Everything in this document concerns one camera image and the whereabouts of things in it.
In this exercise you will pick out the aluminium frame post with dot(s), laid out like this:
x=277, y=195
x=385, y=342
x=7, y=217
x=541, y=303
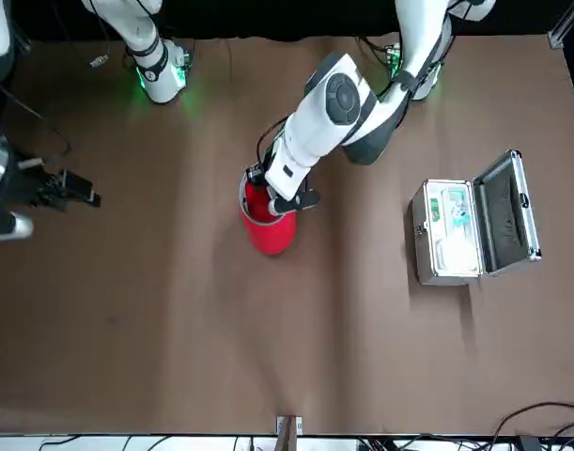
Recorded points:
x=286, y=437

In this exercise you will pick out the aluminium carry case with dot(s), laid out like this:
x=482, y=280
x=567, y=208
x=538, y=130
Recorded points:
x=455, y=244

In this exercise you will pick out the aluminium frame rail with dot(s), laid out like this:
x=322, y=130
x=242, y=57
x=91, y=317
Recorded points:
x=561, y=28

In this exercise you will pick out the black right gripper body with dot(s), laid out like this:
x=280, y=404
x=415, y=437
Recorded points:
x=37, y=188

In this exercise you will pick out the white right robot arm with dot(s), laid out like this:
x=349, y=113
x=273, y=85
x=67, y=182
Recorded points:
x=159, y=70

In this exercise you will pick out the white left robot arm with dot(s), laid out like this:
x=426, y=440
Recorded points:
x=314, y=127

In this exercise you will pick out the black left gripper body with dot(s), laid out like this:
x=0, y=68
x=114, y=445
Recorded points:
x=305, y=199

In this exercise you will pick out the red cylindrical trash can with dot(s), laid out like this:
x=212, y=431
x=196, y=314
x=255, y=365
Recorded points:
x=270, y=235

